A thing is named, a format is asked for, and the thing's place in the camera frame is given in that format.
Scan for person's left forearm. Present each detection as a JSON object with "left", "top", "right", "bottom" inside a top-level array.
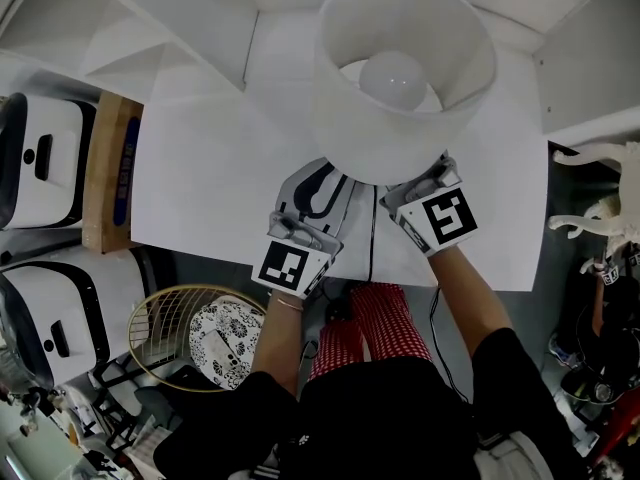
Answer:
[{"left": 249, "top": 290, "right": 307, "bottom": 399}]

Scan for gold wire basket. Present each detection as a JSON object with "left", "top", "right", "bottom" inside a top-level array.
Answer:
[{"left": 126, "top": 283, "right": 269, "bottom": 394}]

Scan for white desk with hutch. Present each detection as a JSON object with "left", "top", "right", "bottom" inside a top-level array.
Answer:
[{"left": 129, "top": 7, "right": 551, "bottom": 293}]

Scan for white ornate vanity table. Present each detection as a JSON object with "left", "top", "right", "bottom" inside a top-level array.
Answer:
[{"left": 547, "top": 140, "right": 640, "bottom": 259}]

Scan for person's right forearm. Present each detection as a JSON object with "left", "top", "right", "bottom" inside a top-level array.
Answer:
[{"left": 427, "top": 245, "right": 516, "bottom": 364}]

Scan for thin gold bracelet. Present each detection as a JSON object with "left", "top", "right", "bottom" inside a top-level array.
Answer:
[{"left": 273, "top": 292, "right": 305, "bottom": 313}]

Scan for white phone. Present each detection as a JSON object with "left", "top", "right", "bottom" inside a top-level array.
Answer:
[{"left": 202, "top": 330, "right": 241, "bottom": 372}]

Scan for floral seat cushion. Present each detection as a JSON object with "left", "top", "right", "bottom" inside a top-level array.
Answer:
[{"left": 188, "top": 297, "right": 266, "bottom": 392}]

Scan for red checked trousers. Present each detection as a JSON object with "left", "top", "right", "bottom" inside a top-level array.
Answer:
[{"left": 309, "top": 282, "right": 434, "bottom": 380}]

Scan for brown cardboard box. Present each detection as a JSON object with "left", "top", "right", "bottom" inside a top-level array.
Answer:
[{"left": 82, "top": 91, "right": 146, "bottom": 254}]

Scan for white and black robot machine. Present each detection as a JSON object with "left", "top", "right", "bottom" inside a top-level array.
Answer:
[
  {"left": 0, "top": 247, "right": 151, "bottom": 394},
  {"left": 0, "top": 92, "right": 99, "bottom": 232}
]

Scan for person's black shirt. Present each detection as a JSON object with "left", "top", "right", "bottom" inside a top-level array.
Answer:
[{"left": 152, "top": 327, "right": 586, "bottom": 480}]

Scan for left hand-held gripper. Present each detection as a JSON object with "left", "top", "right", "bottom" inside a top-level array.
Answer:
[{"left": 250, "top": 157, "right": 357, "bottom": 299}]

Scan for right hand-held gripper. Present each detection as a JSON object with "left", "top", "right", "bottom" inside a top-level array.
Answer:
[{"left": 379, "top": 155, "right": 479, "bottom": 259}]

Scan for white table lamp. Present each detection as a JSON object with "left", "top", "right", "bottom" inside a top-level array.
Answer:
[{"left": 312, "top": 0, "right": 497, "bottom": 187}]

